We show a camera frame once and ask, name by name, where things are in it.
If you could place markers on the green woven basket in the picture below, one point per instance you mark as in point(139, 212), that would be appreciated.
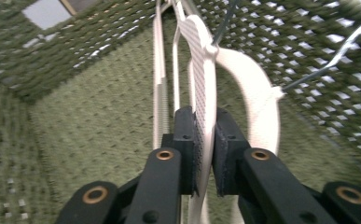
point(75, 124)

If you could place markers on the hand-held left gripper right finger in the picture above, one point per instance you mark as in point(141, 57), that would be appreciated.
point(271, 186)

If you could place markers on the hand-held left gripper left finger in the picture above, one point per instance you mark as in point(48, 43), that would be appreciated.
point(159, 186)

